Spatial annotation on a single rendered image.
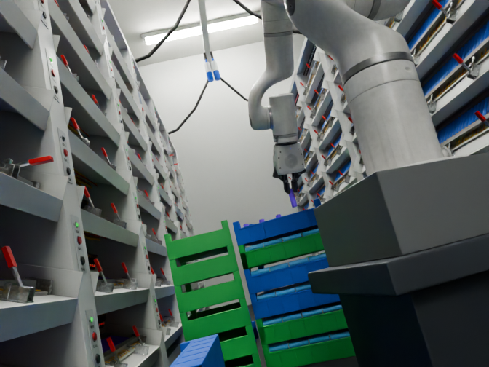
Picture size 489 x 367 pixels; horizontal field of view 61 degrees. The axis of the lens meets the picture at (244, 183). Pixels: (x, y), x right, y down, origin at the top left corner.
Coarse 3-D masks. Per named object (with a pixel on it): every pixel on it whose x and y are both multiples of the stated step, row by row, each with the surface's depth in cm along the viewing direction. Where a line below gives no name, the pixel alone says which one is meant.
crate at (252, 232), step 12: (288, 216) 134; (300, 216) 133; (312, 216) 132; (240, 228) 138; (252, 228) 137; (264, 228) 135; (276, 228) 134; (288, 228) 133; (300, 228) 132; (312, 228) 141; (240, 240) 137; (252, 240) 136; (264, 240) 143
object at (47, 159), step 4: (48, 156) 67; (8, 160) 67; (28, 160) 67; (32, 160) 67; (36, 160) 67; (40, 160) 67; (44, 160) 67; (48, 160) 67; (52, 160) 68; (16, 164) 67; (20, 164) 67; (24, 164) 67; (28, 164) 68; (32, 164) 67; (36, 164) 68; (40, 164) 68
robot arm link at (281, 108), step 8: (272, 96) 135; (280, 96) 133; (288, 96) 134; (272, 104) 135; (280, 104) 134; (288, 104) 134; (272, 112) 135; (280, 112) 134; (288, 112) 134; (272, 120) 135; (280, 120) 135; (288, 120) 135; (296, 120) 138; (272, 128) 137; (280, 128) 136; (288, 128) 135; (296, 128) 138
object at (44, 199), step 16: (0, 176) 62; (32, 176) 85; (48, 176) 85; (64, 176) 85; (0, 192) 62; (16, 192) 67; (32, 192) 72; (48, 192) 84; (64, 192) 85; (16, 208) 67; (32, 208) 72; (48, 208) 78
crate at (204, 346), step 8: (208, 336) 86; (216, 336) 83; (184, 344) 85; (192, 344) 80; (200, 344) 77; (208, 344) 74; (216, 344) 80; (184, 352) 72; (192, 352) 70; (200, 352) 67; (208, 352) 67; (216, 352) 77; (176, 360) 65; (184, 360) 64; (192, 360) 62; (200, 360) 60; (208, 360) 65; (216, 360) 74
